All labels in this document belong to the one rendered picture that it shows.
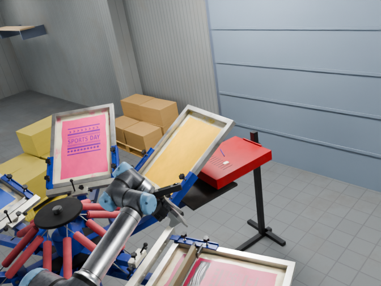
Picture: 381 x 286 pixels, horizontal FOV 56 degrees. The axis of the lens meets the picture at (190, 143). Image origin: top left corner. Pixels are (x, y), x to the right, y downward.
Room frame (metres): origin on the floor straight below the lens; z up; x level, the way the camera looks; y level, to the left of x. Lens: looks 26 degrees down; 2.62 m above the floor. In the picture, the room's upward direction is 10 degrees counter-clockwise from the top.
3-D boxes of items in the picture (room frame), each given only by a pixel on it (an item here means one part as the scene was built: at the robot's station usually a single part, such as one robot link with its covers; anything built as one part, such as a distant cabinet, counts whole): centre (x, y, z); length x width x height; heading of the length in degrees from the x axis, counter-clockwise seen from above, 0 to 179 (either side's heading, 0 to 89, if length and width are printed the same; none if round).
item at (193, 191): (2.31, 0.35, 0.91); 1.34 x 0.41 x 0.08; 121
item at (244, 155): (2.70, -0.29, 1.06); 0.61 x 0.46 x 0.12; 121
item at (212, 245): (1.82, 0.08, 0.98); 0.30 x 0.05 x 0.07; 61
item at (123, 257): (1.73, 0.49, 1.02); 0.17 x 0.06 x 0.05; 61
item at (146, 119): (5.59, 0.75, 0.35); 1.19 x 0.85 x 0.70; 45
